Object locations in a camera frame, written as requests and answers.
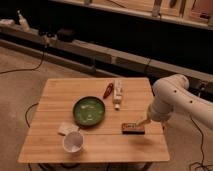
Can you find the white paper cup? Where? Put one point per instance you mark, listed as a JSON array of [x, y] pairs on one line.
[[73, 142]]

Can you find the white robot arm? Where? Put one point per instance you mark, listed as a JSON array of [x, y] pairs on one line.
[[171, 92]]

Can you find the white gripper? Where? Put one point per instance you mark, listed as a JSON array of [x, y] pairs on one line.
[[156, 112]]

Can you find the black device on ledge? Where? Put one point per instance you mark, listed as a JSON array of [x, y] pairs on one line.
[[66, 35]]

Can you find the white tube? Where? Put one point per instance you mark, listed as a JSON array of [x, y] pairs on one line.
[[117, 94]]

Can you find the brown rectangular box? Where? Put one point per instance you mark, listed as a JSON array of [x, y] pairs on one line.
[[132, 128]]

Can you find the white bottle on ledge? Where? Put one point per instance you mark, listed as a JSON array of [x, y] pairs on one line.
[[23, 22]]

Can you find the green round plate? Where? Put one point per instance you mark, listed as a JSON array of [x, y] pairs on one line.
[[89, 111]]

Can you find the wooden table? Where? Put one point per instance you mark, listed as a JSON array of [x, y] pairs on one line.
[[102, 143]]

